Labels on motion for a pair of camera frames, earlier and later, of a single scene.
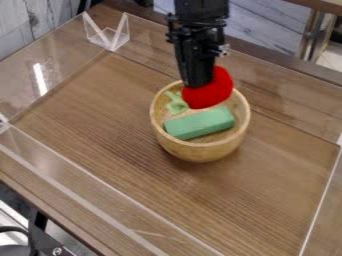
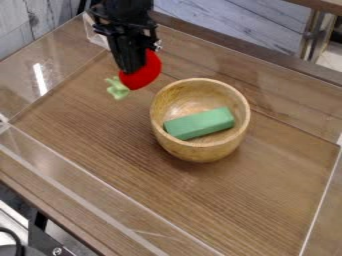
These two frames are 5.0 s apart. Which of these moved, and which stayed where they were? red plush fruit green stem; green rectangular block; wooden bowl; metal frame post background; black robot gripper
Moved: black robot gripper; red plush fruit green stem
Stayed: wooden bowl; metal frame post background; green rectangular block
